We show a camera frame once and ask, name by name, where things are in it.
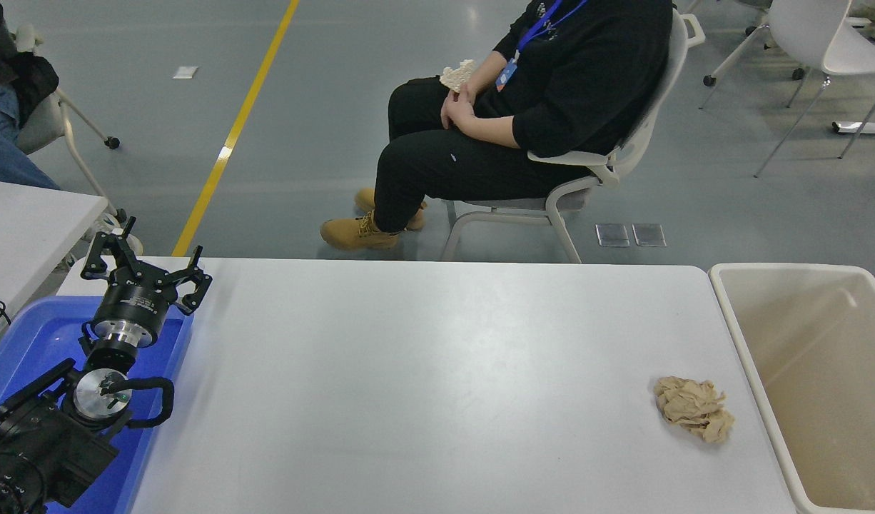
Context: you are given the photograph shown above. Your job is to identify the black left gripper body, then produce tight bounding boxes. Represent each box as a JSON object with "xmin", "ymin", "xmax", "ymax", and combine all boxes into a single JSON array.
[{"xmin": 93, "ymin": 275, "xmax": 173, "ymax": 331}]

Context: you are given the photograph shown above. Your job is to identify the tan paper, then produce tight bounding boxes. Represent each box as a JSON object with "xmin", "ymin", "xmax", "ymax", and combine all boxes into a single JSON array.
[{"xmin": 653, "ymin": 376, "xmax": 735, "ymax": 444}]

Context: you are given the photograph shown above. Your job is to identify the person's left hand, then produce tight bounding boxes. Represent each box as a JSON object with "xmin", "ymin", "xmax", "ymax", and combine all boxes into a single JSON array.
[{"xmin": 441, "ymin": 91, "xmax": 481, "ymax": 133}]

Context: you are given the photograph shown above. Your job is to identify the white side table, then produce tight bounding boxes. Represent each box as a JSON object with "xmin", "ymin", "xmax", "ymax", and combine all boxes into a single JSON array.
[{"xmin": 0, "ymin": 178, "xmax": 108, "ymax": 336}]

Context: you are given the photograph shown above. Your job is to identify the blue plastic tray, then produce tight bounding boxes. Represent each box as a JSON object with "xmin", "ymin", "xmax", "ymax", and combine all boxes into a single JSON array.
[{"xmin": 0, "ymin": 296, "xmax": 196, "ymax": 514}]

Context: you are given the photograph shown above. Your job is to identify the white chair with casters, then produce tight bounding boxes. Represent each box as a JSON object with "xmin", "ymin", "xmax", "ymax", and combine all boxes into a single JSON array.
[
  {"xmin": 13, "ymin": 24, "xmax": 144, "ymax": 258},
  {"xmin": 702, "ymin": 0, "xmax": 806, "ymax": 88}
]

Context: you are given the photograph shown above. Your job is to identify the large pale plastic bin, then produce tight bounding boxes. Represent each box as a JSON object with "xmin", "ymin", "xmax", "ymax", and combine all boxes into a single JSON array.
[{"xmin": 707, "ymin": 263, "xmax": 875, "ymax": 514}]

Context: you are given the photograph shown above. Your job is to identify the white chair thin metal legs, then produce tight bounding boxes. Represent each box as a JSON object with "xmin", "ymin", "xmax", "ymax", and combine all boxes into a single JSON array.
[{"xmin": 698, "ymin": 0, "xmax": 875, "ymax": 178}]

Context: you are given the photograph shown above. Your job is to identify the blue lanyard with badge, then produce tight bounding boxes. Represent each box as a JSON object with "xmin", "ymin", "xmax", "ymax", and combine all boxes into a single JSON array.
[{"xmin": 495, "ymin": 0, "xmax": 588, "ymax": 92}]

